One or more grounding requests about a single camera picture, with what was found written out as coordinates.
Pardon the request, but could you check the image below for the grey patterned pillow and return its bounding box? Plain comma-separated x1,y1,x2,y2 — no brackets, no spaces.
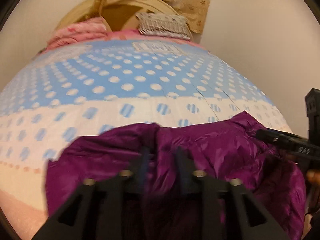
136,12,192,41

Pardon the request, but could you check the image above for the purple hooded puffer jacket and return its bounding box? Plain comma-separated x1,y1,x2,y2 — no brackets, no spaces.
45,111,309,240

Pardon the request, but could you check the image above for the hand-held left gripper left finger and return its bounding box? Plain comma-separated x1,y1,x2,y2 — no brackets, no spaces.
31,147,151,240

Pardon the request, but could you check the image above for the pink folded blanket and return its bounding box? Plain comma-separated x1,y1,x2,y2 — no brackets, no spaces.
46,17,109,51

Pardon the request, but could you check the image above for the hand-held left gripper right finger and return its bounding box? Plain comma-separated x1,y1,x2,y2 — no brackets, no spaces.
174,146,288,240

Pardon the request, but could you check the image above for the cream wooden headboard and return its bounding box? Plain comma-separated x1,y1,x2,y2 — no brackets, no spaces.
54,0,181,34

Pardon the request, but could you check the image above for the beige floral window curtain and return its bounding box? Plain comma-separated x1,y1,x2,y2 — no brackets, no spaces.
94,0,212,34

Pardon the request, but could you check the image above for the person's right hand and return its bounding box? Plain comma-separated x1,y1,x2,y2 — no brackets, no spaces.
307,169,320,189

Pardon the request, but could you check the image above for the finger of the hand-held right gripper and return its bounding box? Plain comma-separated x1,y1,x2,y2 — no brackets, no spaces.
254,128,320,161

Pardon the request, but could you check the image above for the polka dot bed sheet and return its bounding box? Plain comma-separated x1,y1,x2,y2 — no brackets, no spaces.
0,29,294,239

